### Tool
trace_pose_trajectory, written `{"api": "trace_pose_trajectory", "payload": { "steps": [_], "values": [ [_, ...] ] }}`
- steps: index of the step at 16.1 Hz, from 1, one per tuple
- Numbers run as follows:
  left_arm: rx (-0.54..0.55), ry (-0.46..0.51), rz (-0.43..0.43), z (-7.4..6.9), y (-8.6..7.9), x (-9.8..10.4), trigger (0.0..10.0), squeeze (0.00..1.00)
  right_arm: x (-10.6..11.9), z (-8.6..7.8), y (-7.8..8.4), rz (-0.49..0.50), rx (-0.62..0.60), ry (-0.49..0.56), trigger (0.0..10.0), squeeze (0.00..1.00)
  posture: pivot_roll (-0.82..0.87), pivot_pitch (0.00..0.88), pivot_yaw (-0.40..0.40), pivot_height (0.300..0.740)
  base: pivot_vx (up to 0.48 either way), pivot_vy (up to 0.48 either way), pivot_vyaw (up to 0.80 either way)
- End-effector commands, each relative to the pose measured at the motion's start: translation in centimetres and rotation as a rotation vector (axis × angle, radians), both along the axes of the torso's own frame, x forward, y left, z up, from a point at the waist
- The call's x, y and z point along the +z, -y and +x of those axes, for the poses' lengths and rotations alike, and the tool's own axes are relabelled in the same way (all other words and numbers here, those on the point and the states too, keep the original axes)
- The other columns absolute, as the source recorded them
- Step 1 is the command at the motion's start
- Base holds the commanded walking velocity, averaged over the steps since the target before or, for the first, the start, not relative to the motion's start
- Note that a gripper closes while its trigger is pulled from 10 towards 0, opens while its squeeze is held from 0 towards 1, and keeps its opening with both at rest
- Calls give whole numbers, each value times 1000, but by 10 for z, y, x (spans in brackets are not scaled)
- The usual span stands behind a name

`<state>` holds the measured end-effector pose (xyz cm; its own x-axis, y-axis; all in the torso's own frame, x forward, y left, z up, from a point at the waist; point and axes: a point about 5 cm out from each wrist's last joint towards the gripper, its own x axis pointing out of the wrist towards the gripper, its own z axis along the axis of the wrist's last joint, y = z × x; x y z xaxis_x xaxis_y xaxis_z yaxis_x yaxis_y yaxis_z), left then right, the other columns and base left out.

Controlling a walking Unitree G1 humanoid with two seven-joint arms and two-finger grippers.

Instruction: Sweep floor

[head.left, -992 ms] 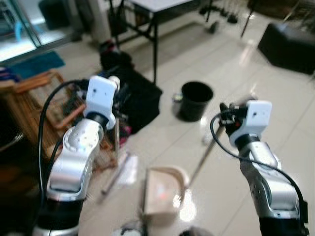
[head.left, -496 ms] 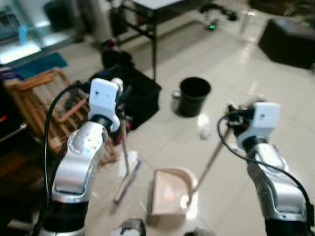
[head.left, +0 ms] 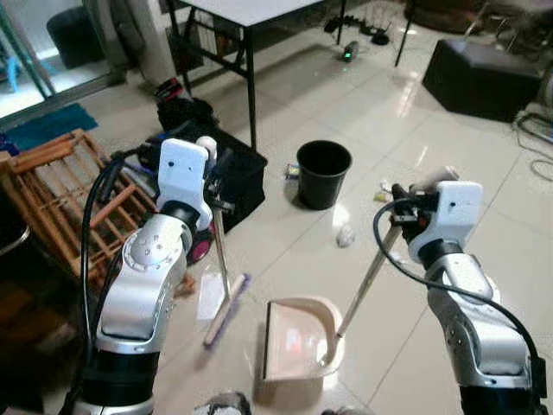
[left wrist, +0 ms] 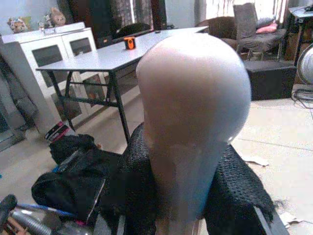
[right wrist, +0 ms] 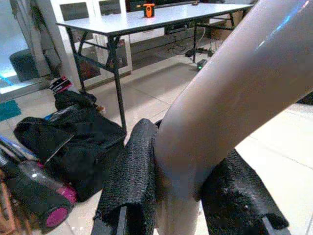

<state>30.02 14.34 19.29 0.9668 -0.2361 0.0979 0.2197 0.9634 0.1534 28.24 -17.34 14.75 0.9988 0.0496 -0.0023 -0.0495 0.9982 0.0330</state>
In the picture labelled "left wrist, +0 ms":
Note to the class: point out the brown teddy bear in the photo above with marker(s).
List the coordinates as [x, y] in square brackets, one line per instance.
[18, 24]

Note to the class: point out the broom with purple bristles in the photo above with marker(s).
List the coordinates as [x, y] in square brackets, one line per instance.
[195, 98]

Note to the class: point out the pale plush toy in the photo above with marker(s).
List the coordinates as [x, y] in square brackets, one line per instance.
[57, 17]

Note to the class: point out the pink pillow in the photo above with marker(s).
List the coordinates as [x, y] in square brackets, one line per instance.
[266, 29]

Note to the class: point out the orange tape measure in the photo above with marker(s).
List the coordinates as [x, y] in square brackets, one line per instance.
[129, 43]

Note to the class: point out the black ottoman box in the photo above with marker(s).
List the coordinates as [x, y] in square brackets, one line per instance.
[269, 78]

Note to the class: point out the black bag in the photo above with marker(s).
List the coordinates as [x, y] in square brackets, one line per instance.
[73, 176]

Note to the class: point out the black side table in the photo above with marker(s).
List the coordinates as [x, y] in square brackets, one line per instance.
[302, 14]

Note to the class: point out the grey upholstered chair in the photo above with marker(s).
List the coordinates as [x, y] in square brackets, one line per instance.
[247, 22]

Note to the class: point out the silver floor fan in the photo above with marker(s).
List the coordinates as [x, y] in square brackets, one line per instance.
[306, 68]

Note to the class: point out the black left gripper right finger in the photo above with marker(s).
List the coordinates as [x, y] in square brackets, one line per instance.
[234, 195]

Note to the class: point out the black office chair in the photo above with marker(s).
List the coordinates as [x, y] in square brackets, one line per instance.
[133, 28]

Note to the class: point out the brown armchair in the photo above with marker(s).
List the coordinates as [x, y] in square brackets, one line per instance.
[220, 29]

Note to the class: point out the grey pillow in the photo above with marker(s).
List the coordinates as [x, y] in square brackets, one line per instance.
[265, 21]

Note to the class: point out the blue tube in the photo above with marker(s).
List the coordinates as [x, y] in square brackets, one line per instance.
[49, 210]

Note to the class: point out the black pink box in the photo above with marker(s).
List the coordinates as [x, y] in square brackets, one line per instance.
[58, 131]

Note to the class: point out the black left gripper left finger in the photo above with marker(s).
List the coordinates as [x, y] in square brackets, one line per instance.
[137, 183]

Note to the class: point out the white glass-door cabinet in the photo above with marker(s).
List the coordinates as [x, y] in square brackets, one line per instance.
[49, 41]

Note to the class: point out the grey table black legs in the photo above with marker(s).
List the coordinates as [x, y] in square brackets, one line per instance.
[105, 56]

